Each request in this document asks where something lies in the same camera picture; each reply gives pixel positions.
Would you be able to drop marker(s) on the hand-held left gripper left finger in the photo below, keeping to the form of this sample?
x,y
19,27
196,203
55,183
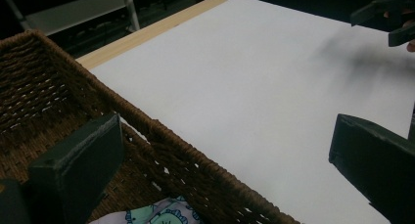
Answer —
x,y
76,165

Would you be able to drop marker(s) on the grey shelf board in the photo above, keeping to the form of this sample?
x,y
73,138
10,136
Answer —
x,y
75,10

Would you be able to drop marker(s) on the brown woven basket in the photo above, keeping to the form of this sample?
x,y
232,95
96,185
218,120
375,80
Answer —
x,y
42,87

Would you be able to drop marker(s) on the white metal stand post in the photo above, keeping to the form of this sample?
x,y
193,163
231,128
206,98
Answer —
x,y
131,8

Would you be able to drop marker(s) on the thin grey metal pole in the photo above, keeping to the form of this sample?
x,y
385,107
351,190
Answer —
x,y
14,8

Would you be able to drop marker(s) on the printed pastel cloth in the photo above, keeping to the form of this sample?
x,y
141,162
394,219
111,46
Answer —
x,y
163,214

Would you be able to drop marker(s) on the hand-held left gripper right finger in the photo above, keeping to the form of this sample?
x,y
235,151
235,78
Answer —
x,y
378,165

